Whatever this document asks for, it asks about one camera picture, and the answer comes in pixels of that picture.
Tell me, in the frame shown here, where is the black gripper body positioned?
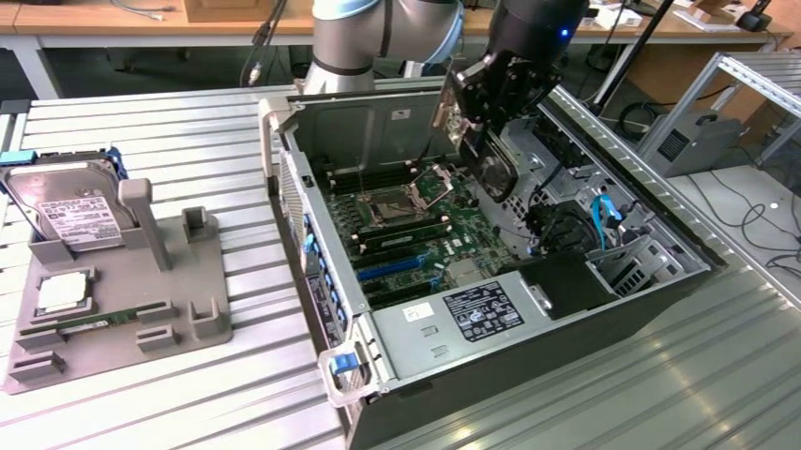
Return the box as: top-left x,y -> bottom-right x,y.
480,0 -> 591,102

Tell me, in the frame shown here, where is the graphics card with black fan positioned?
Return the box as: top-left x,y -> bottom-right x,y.
429,60 -> 522,203

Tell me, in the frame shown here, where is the small white box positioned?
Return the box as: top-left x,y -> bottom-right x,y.
590,9 -> 644,28

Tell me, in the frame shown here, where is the black tripod pole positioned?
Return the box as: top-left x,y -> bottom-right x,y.
590,0 -> 678,107

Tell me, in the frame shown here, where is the metal socket cover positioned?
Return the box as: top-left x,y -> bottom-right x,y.
405,163 -> 455,203

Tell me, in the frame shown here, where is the wooden desk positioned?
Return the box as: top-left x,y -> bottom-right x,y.
0,0 -> 317,100
462,0 -> 795,48

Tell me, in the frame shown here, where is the black RAM slot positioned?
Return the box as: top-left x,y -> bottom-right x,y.
329,175 -> 421,194
328,164 -> 417,183

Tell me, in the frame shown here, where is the thin locking lever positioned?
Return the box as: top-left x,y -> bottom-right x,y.
353,157 -> 371,203

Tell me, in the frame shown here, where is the CPU socket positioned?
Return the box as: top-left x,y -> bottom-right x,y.
368,189 -> 427,226

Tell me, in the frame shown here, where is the green motherboard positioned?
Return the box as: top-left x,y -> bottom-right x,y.
315,158 -> 520,310

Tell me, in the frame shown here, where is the flat cardboard box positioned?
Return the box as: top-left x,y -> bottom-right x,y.
672,0 -> 743,33

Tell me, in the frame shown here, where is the dark RAM stick with label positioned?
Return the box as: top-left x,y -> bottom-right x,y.
359,223 -> 451,254

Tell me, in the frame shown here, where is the small black device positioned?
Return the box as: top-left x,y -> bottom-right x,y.
734,0 -> 775,33

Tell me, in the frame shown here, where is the silver chipset heatsink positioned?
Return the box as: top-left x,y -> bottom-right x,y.
447,262 -> 487,285

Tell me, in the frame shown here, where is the blue expansion slot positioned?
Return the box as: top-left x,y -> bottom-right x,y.
353,255 -> 427,281

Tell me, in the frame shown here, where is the brown cardboard box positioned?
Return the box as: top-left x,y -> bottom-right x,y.
184,0 -> 313,23

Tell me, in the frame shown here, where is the black expansion slot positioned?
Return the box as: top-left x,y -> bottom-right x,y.
359,271 -> 439,294
365,280 -> 450,306

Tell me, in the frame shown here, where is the metal disk bay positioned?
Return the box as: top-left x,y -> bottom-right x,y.
587,233 -> 690,299

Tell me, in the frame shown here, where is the open black PC case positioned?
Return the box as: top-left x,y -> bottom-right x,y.
257,77 -> 731,450

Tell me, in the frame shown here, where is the grey power supply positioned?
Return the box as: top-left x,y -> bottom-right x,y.
368,269 -> 555,383

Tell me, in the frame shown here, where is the hard disk with blue caddy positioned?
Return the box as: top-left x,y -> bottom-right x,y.
0,145 -> 130,254

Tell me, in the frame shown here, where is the green RAM stick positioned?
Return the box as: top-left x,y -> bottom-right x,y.
18,302 -> 168,337

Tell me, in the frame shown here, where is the silver CPU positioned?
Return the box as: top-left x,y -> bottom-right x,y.
34,274 -> 89,311

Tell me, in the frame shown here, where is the grey parts rack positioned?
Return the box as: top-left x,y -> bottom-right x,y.
0,177 -> 233,396

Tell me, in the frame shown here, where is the grey box with handle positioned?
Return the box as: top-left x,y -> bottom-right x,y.
650,112 -> 762,178

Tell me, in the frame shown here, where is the blue wire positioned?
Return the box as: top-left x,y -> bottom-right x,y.
590,194 -> 624,252

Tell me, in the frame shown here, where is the black internal cable bundle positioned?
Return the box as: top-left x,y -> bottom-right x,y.
528,203 -> 595,257

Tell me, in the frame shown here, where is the aluminium profile frame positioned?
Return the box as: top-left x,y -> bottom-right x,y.
634,51 -> 801,179

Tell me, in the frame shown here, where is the black hanging cable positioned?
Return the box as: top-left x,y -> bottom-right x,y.
240,0 -> 291,89

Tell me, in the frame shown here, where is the white cable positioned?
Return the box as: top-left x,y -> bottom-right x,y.
109,0 -> 169,23

